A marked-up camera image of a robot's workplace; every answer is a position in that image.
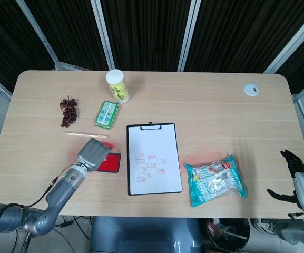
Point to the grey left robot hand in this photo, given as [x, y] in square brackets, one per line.
[92, 155]

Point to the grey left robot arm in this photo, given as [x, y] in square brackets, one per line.
[59, 192]

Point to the red ink pad case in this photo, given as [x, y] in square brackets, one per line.
[112, 163]

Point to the wrapped wooden chopsticks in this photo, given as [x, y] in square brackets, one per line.
[86, 134]

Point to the black clipboard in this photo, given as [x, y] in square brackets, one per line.
[128, 163]

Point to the green tissue pack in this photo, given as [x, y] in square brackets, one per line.
[107, 114]

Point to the dark red grape bunch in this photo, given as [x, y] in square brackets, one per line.
[68, 112]

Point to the white stamped paper sheet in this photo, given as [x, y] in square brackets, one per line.
[153, 142]

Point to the yellow tennis ball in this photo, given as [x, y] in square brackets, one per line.
[122, 98]
[118, 88]

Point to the clear tennis ball tube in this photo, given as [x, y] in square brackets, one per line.
[115, 77]

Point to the black trash bin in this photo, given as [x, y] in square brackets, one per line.
[228, 233]

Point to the teal snack bag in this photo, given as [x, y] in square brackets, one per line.
[215, 182]

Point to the grey-blue robot torso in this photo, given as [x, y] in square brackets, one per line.
[143, 234]

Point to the grey partition post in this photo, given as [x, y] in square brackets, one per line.
[190, 34]
[103, 34]
[291, 44]
[38, 34]

